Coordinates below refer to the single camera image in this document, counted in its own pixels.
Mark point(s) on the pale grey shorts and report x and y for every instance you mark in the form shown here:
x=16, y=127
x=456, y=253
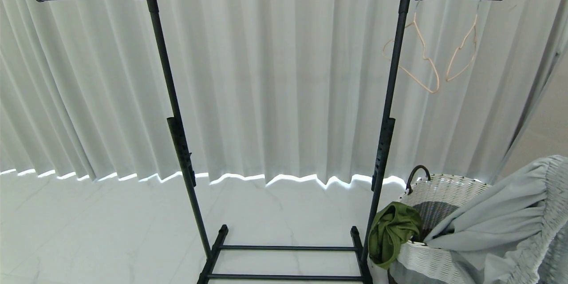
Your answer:
x=497, y=222

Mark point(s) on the white laundry basket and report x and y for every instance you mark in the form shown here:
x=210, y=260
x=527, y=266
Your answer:
x=435, y=191

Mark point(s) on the green garment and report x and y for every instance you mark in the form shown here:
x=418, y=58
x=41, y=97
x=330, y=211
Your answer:
x=392, y=230

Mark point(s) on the pink clothes hanger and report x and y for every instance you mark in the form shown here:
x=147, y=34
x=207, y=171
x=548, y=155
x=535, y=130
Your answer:
x=475, y=40
x=438, y=82

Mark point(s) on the white curtain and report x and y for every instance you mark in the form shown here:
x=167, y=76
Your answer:
x=266, y=75

